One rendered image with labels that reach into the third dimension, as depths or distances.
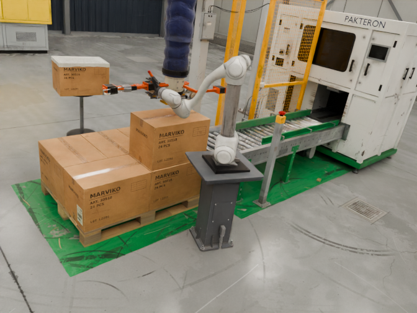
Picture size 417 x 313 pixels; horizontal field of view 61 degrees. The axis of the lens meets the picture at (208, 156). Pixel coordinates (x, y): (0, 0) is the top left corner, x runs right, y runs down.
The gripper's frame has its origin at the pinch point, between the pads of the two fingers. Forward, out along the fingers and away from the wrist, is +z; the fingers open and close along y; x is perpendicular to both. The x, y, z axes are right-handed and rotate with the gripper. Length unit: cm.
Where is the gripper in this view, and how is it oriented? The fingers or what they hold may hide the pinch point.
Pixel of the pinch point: (147, 85)
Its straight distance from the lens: 301.4
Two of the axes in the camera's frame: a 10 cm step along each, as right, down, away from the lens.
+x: 7.5, -1.9, 6.3
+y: -1.3, 9.0, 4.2
